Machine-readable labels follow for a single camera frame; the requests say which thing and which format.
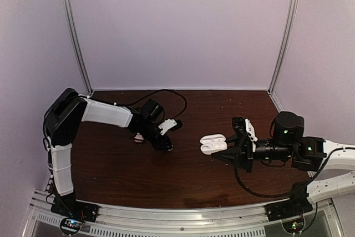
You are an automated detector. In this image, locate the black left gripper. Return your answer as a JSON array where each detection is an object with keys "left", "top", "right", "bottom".
[{"left": 137, "top": 122, "right": 173, "bottom": 151}]

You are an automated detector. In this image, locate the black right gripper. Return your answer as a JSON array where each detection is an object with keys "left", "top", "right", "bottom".
[{"left": 211, "top": 133, "right": 294, "bottom": 174}]

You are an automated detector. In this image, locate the pink earbud charging case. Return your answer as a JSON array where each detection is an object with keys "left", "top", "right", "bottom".
[{"left": 133, "top": 134, "right": 145, "bottom": 144}]

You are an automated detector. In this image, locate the white oval charging case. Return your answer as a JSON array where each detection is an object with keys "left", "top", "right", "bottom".
[{"left": 200, "top": 134, "right": 227, "bottom": 155}]

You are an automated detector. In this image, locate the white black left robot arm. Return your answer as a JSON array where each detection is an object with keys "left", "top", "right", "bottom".
[{"left": 42, "top": 88, "right": 181, "bottom": 217}]

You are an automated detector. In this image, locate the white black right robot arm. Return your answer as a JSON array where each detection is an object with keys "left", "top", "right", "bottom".
[{"left": 211, "top": 112, "right": 354, "bottom": 216}]

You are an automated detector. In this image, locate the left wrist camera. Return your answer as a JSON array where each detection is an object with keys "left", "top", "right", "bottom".
[{"left": 158, "top": 119, "right": 182, "bottom": 135}]

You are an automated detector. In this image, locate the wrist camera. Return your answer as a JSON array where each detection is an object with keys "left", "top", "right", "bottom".
[
  {"left": 232, "top": 117, "right": 258, "bottom": 153},
  {"left": 158, "top": 119, "right": 182, "bottom": 135}
]

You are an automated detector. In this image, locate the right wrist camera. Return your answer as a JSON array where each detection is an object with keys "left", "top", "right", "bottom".
[{"left": 232, "top": 117, "right": 258, "bottom": 153}]

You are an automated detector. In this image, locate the black left braided cable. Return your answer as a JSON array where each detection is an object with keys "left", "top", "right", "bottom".
[{"left": 121, "top": 89, "right": 187, "bottom": 121}]

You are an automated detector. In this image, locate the black braided cable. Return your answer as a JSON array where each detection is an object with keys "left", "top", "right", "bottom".
[
  {"left": 232, "top": 137, "right": 331, "bottom": 198},
  {"left": 121, "top": 89, "right": 187, "bottom": 121}
]

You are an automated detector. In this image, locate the black right braided cable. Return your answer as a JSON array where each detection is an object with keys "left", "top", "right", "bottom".
[{"left": 232, "top": 137, "right": 331, "bottom": 198}]

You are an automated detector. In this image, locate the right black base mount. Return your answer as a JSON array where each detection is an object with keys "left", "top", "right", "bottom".
[{"left": 265, "top": 183, "right": 313, "bottom": 221}]

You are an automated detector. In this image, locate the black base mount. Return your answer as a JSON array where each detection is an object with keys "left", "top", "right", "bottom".
[
  {"left": 265, "top": 183, "right": 313, "bottom": 221},
  {"left": 50, "top": 187, "right": 99, "bottom": 223}
]

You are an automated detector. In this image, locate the aluminium front frame rail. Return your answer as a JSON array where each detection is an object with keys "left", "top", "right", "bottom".
[{"left": 20, "top": 190, "right": 344, "bottom": 236}]

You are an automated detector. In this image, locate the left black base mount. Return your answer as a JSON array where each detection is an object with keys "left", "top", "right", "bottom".
[{"left": 50, "top": 187, "right": 99, "bottom": 223}]

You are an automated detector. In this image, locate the left aluminium corner post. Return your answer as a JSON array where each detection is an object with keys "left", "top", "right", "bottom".
[{"left": 63, "top": 0, "right": 94, "bottom": 95}]

